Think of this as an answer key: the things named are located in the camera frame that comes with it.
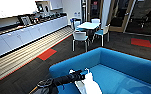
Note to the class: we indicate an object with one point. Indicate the black wall appliance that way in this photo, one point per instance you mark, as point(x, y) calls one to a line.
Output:
point(41, 7)

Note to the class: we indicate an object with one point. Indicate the white wall cabinets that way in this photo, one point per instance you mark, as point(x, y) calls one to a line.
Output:
point(11, 8)

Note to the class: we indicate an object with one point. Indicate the white shirt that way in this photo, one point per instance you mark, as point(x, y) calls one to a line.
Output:
point(89, 85)

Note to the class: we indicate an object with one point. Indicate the white kitchen counter cabinets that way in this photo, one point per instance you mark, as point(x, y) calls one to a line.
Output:
point(24, 35)

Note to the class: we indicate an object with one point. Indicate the wide wooden framed door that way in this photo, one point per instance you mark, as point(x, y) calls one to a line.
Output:
point(119, 20)

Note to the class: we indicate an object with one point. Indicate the white dining table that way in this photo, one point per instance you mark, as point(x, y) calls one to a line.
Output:
point(89, 25)

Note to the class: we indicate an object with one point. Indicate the black microwave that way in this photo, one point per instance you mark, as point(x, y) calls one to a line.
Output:
point(25, 20)

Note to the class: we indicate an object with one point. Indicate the blue sofa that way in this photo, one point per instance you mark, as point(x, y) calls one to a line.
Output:
point(124, 73)

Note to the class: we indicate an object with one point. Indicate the narrow wooden framed door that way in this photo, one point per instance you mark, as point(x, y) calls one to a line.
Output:
point(94, 6)

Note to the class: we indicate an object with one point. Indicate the white chair teal seat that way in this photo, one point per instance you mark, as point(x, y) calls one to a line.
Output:
point(101, 32)

